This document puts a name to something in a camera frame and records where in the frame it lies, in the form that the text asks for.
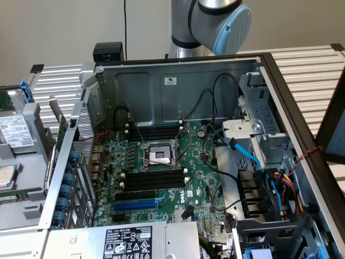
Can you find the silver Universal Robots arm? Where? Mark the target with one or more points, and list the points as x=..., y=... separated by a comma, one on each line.
x=205, y=24

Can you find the black RAM slot bank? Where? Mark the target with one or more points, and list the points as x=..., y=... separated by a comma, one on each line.
x=153, y=180
x=153, y=131

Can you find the green RAM stick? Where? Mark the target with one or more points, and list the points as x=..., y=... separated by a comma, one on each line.
x=10, y=194

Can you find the CPU socket locking lever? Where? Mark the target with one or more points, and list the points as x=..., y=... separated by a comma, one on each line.
x=183, y=135

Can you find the open grey PC case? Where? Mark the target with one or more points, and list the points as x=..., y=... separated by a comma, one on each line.
x=167, y=151

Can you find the metal CPU socket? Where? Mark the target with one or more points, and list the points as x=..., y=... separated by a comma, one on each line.
x=159, y=155

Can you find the green Dell motherboard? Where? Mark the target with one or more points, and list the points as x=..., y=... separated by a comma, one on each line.
x=161, y=175

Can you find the black expansion slot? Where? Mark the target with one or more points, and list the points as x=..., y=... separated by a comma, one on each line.
x=134, y=196

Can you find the blue expansion slot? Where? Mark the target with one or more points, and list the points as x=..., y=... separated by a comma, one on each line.
x=136, y=206

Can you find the grey metal disk bay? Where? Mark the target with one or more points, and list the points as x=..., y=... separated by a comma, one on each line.
x=258, y=126

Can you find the black box behind case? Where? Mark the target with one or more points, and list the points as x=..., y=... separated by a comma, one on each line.
x=107, y=51

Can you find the black plastic fan shroud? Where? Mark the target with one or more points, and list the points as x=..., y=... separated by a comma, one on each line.
x=253, y=193

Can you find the green graphics card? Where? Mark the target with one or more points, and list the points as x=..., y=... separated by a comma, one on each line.
x=59, y=132

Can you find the grey power supply unit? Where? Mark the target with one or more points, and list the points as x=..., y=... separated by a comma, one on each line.
x=121, y=240

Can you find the hard disk with white label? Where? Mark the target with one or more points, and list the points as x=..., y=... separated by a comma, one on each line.
x=14, y=129

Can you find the grey parts rack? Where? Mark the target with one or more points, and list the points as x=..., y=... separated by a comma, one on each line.
x=19, y=167

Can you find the silver CPU chip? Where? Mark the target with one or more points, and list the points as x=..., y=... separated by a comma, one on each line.
x=6, y=176

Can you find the dark wooden frame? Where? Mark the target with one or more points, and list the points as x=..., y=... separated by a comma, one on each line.
x=332, y=113

